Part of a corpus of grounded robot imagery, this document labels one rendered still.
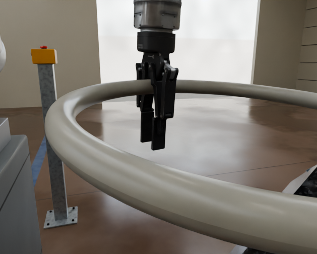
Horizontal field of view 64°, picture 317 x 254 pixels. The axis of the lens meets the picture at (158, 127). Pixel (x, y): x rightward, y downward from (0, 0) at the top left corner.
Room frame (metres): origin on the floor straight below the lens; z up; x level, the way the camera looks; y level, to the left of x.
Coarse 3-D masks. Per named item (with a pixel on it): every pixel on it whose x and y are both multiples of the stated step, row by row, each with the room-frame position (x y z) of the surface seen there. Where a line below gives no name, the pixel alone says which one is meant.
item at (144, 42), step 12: (144, 36) 0.50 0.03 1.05; (156, 36) 0.49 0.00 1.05; (168, 36) 0.50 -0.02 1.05; (144, 48) 0.50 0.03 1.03; (156, 48) 0.49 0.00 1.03; (168, 48) 0.50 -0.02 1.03; (144, 60) 0.55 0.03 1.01; (156, 60) 0.50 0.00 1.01; (168, 60) 0.50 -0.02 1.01; (156, 72) 0.50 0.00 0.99
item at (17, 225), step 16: (16, 144) 0.64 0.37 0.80; (0, 160) 0.53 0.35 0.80; (16, 160) 0.58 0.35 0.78; (0, 176) 0.46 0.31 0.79; (16, 176) 0.56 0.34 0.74; (32, 176) 0.74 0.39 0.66; (0, 192) 0.44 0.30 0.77; (16, 192) 0.55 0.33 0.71; (32, 192) 0.71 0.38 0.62; (0, 208) 0.43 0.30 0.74; (16, 208) 0.53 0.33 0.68; (32, 208) 0.68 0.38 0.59; (0, 224) 0.42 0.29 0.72; (16, 224) 0.51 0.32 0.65; (32, 224) 0.66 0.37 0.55; (0, 240) 0.40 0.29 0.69; (16, 240) 0.49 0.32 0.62; (32, 240) 0.63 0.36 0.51
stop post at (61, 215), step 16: (48, 64) 1.48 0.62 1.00; (48, 80) 1.48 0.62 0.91; (48, 96) 1.48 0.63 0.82; (48, 144) 1.47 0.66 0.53; (48, 160) 1.47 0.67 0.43; (64, 176) 1.53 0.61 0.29; (64, 192) 1.49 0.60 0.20; (64, 208) 1.48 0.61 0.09; (48, 224) 1.42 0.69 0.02; (64, 224) 1.43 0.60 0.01
